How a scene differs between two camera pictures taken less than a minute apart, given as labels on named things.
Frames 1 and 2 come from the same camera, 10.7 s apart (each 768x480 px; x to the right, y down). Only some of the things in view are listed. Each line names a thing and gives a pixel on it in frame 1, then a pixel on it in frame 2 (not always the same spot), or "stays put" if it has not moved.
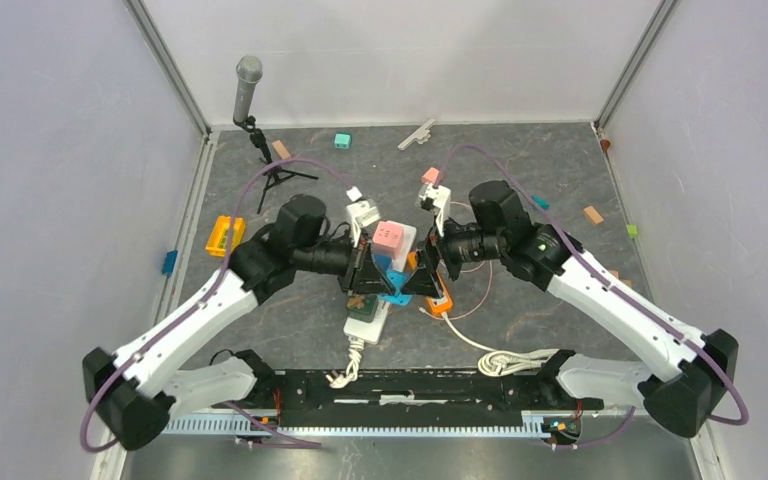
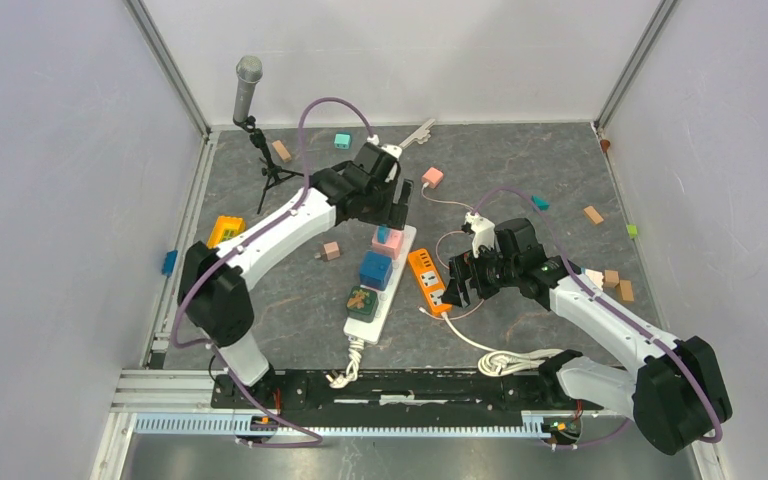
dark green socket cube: (362, 304) stays put
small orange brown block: (624, 281) stays put
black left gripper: (362, 274) -> (391, 213)
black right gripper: (423, 281) -> (464, 267)
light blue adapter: (396, 279) -> (382, 233)
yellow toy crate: (219, 240) stays put
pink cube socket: (387, 238) stays put
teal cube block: (343, 140) stays put
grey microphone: (249, 71) stays put
